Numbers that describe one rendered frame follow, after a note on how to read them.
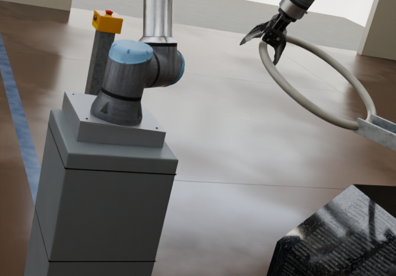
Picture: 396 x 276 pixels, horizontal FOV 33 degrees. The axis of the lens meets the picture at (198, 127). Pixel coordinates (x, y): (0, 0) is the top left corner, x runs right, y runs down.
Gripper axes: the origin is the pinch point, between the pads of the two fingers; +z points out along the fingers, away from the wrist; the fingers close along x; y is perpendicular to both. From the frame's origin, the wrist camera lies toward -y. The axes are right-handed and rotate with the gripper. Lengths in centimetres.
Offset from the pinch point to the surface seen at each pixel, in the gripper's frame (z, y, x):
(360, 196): 20, 8, 60
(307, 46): -5.0, -22.0, 16.0
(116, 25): 60, -76, -56
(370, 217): 19, 18, 64
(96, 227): 72, 39, -14
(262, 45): -5.7, 3.7, -0.7
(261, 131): 168, -269, 69
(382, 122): -8.2, 7.4, 47.3
